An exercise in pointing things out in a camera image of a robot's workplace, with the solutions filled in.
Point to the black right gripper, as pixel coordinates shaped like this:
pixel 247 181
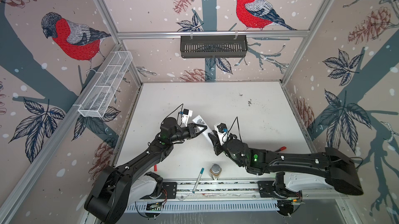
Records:
pixel 215 141

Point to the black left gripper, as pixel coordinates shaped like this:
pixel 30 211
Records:
pixel 191 130

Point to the white remote control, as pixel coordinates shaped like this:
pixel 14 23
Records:
pixel 203 128

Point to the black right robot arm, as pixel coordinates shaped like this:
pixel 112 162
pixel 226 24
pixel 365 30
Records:
pixel 338 170

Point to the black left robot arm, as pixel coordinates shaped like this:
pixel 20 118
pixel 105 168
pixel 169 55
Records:
pixel 109 196

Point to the silver metal binder clip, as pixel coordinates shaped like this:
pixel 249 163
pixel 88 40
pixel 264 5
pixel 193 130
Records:
pixel 215 171

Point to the teal capped marker pen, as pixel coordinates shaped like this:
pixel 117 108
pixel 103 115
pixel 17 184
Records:
pixel 198 180

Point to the red black marker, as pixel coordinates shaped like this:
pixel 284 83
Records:
pixel 281 149

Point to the black hanging plastic basket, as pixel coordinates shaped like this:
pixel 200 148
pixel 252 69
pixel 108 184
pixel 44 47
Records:
pixel 203 47

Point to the aluminium top crossbar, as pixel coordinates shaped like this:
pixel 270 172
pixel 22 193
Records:
pixel 250 34

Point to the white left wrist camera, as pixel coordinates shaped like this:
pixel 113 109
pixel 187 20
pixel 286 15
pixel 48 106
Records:
pixel 185 116

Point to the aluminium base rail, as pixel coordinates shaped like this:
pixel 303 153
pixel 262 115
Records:
pixel 210 196

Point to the white wire mesh basket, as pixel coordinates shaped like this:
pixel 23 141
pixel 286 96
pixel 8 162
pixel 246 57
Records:
pixel 99 97

